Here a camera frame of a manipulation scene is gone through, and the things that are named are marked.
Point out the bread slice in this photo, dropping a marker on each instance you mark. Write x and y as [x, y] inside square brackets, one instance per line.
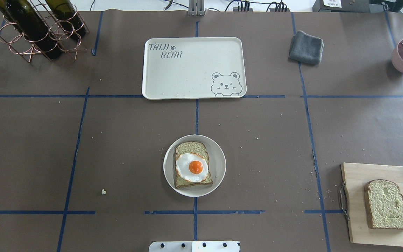
[383, 204]
[191, 147]

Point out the cream bear tray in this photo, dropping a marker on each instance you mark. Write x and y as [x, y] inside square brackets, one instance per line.
[193, 68]

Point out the white round plate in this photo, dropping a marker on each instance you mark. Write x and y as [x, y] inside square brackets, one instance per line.
[217, 166]

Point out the fried egg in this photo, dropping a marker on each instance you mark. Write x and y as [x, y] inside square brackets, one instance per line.
[191, 167]

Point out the grey folded cloth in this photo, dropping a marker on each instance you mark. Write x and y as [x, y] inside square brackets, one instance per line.
[306, 48]

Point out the dark wine bottle far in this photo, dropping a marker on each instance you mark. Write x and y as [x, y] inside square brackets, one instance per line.
[64, 11]

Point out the dark wine bottle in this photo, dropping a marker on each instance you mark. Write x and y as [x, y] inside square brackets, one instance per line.
[64, 11]
[33, 27]

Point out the black computer box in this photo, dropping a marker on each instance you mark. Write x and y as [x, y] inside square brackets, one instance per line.
[357, 6]

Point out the dark wine bottle near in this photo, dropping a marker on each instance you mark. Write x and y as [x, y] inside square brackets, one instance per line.
[33, 27]

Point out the wooden cutting board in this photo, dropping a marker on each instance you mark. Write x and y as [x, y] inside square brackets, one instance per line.
[355, 176]

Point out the aluminium frame post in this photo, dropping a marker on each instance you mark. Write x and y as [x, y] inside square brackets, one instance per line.
[196, 8]

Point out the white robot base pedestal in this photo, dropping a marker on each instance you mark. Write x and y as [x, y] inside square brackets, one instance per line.
[195, 246]

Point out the copper wire bottle rack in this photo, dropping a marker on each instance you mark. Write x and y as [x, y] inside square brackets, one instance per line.
[49, 28]

